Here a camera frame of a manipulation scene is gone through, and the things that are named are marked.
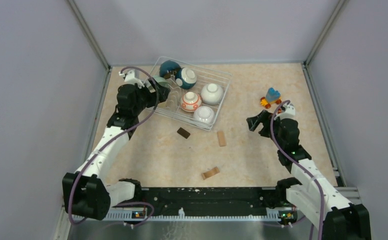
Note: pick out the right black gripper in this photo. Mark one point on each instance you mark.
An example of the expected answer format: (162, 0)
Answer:
(253, 121)

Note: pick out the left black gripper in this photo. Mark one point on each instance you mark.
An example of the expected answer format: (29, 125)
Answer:
(155, 98)

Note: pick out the dark blue bowl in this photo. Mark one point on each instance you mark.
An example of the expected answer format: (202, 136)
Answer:
(169, 68)

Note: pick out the blue bowl white dots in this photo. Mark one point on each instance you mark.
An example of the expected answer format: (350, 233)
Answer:
(186, 78)

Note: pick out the celadon green bowl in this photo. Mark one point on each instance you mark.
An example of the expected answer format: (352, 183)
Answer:
(161, 81)

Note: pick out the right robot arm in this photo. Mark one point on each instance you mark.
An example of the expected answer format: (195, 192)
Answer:
(333, 215)

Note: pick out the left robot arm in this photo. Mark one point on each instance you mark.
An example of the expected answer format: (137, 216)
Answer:
(85, 192)

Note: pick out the colourful toy brick car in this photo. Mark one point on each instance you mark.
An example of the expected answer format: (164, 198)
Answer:
(272, 97)

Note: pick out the white bowl orange pattern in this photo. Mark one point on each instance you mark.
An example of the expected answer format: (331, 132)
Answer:
(190, 101)

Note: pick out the dark brown wooden block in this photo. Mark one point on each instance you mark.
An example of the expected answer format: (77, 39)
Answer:
(184, 133)

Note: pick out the light wooden block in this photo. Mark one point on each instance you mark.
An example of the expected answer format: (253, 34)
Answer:
(221, 138)

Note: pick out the white bowl front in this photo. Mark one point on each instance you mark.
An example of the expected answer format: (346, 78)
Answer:
(204, 115)

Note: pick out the plain white bowl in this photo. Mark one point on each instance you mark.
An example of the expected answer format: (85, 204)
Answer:
(212, 94)

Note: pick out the tan wooden arch block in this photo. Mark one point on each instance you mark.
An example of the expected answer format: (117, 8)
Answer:
(210, 173)

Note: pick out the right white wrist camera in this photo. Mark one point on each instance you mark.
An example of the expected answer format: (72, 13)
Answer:
(288, 111)

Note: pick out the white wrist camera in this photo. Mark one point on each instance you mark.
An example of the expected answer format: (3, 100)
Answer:
(288, 111)
(132, 78)

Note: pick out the white wire dish rack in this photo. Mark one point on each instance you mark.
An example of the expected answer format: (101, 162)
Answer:
(171, 108)

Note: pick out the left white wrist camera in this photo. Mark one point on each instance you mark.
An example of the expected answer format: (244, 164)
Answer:
(132, 78)

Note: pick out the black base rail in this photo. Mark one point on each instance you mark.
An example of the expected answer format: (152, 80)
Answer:
(214, 201)

